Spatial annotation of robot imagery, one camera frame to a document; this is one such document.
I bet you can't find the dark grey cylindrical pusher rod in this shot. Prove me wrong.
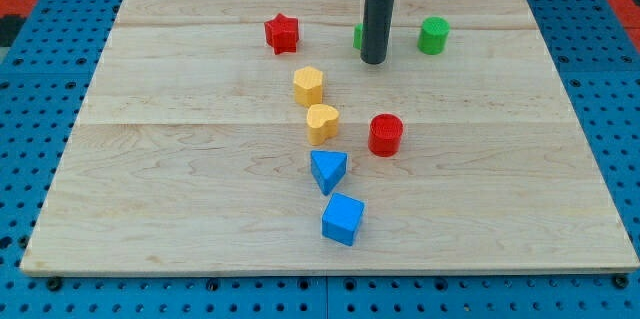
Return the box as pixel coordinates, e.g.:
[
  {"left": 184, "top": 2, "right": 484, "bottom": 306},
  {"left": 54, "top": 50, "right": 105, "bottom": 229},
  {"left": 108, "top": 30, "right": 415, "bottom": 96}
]
[{"left": 360, "top": 0, "right": 394, "bottom": 65}]

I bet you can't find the green block behind rod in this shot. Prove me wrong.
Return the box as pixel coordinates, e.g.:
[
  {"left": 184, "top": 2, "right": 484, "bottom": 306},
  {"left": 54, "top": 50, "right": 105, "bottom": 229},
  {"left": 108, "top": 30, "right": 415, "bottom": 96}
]
[{"left": 352, "top": 23, "right": 364, "bottom": 50}]

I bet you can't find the green cylinder block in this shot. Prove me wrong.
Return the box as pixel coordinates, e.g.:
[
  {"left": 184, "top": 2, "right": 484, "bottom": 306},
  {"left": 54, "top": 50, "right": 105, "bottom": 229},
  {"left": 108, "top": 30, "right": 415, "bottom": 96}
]
[{"left": 417, "top": 16, "right": 450, "bottom": 55}]

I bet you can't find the red star block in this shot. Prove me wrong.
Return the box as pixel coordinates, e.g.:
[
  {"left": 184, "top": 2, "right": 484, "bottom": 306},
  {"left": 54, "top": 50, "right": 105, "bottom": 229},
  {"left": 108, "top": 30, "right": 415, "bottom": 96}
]
[{"left": 264, "top": 13, "right": 299, "bottom": 55}]

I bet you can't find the yellow pentagon block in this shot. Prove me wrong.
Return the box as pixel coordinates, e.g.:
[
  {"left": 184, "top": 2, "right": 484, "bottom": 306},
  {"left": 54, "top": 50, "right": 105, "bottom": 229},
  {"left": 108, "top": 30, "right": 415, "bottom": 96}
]
[{"left": 293, "top": 66, "right": 324, "bottom": 107}]

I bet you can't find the red cylinder block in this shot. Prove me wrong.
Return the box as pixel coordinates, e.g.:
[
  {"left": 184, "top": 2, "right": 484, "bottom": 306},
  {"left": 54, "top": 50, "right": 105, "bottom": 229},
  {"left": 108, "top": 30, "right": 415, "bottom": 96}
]
[{"left": 368, "top": 113, "right": 404, "bottom": 157}]

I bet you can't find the yellow heart block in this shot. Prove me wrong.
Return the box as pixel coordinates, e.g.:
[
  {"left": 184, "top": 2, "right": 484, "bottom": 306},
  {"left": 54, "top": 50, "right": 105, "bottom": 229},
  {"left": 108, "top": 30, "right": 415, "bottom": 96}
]
[{"left": 306, "top": 104, "right": 340, "bottom": 146}]

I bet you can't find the blue triangle block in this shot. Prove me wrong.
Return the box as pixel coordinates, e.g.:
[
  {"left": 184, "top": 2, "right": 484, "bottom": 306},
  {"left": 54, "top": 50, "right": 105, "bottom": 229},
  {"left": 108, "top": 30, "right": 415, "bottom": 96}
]
[{"left": 310, "top": 150, "right": 348, "bottom": 196}]

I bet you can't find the blue cube block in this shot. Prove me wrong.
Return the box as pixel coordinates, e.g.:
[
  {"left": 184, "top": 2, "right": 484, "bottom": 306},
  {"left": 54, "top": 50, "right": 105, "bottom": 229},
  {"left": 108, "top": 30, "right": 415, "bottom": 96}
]
[{"left": 321, "top": 193, "right": 365, "bottom": 246}]

